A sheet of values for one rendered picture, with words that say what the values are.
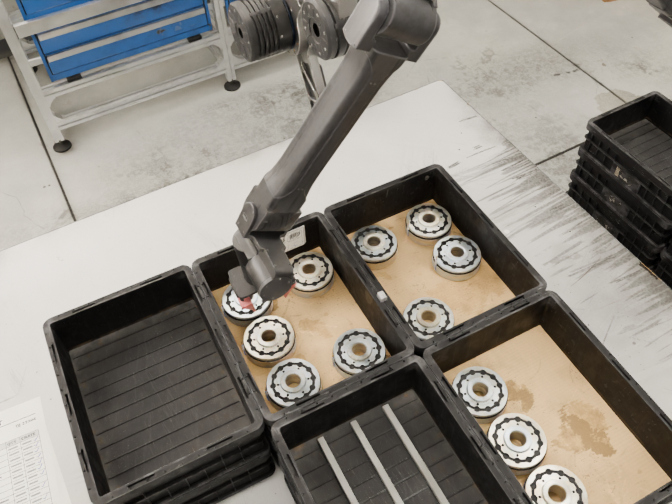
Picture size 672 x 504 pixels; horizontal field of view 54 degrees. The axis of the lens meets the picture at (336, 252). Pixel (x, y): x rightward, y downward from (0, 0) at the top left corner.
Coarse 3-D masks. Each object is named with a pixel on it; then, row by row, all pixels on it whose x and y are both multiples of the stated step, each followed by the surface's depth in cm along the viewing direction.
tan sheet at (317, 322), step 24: (336, 288) 142; (288, 312) 139; (312, 312) 139; (336, 312) 138; (360, 312) 138; (240, 336) 135; (312, 336) 135; (336, 336) 135; (312, 360) 131; (264, 384) 128
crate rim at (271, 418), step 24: (312, 216) 142; (336, 240) 139; (192, 264) 135; (216, 312) 127; (384, 312) 126; (240, 360) 121; (384, 360) 120; (336, 384) 117; (264, 408) 114; (288, 408) 114
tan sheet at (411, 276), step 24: (408, 240) 150; (408, 264) 146; (480, 264) 145; (384, 288) 142; (408, 288) 142; (432, 288) 141; (456, 288) 141; (480, 288) 141; (504, 288) 141; (456, 312) 137; (480, 312) 137
